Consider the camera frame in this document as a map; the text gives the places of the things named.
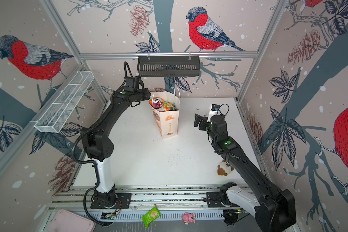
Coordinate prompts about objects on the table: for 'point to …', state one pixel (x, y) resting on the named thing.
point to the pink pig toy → (187, 218)
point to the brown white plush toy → (224, 168)
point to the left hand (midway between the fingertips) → (149, 92)
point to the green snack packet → (151, 216)
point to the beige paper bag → (167, 121)
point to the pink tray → (66, 221)
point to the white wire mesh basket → (55, 113)
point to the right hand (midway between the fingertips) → (201, 116)
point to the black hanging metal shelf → (168, 65)
